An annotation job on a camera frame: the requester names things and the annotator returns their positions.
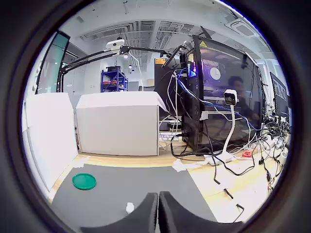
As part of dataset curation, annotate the round green lid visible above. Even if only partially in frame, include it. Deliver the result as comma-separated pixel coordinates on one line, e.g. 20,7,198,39
72,173,97,191

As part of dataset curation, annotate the dark grey mat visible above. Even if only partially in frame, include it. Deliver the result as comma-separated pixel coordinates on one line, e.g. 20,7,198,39
50,164,218,229

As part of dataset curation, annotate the white tape piece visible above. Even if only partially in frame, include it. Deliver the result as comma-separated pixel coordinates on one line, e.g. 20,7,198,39
173,159,203,173
72,156,90,170

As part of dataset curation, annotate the white power strip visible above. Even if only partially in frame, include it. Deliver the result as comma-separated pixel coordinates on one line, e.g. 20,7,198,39
203,150,237,166

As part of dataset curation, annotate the white cardboard box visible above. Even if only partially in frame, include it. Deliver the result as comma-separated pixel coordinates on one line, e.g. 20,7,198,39
75,91,166,157

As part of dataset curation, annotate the black computer tower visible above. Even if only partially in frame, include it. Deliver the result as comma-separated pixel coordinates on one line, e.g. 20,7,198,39
181,34,265,153

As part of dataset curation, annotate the white partition board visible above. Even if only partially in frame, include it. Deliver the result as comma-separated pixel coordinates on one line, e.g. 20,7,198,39
23,92,80,192

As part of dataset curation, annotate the white tape roll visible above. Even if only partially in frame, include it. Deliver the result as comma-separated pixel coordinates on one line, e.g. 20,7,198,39
278,150,289,166

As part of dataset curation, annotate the black monitor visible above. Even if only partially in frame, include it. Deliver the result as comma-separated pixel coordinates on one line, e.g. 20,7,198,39
154,57,186,115
269,71,292,117

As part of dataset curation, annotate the blue shelf rack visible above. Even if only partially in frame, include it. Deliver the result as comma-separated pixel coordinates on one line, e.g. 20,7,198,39
101,66,129,93

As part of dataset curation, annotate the black boom stand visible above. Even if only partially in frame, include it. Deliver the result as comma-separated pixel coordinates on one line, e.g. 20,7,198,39
56,44,186,93

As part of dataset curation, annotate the white webcam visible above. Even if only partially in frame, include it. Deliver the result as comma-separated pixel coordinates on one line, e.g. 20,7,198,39
105,38,126,55

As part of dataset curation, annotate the green glass door panel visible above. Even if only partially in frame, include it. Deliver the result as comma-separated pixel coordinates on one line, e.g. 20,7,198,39
31,31,71,95

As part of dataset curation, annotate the black camera cable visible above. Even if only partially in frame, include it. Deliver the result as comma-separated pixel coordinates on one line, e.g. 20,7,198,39
223,188,245,223

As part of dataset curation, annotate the blue cable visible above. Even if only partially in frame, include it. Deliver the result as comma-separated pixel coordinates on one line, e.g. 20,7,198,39
176,68,262,132

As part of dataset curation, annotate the white camera on gooseneck stand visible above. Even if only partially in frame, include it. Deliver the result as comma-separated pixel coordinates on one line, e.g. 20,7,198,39
219,89,238,161

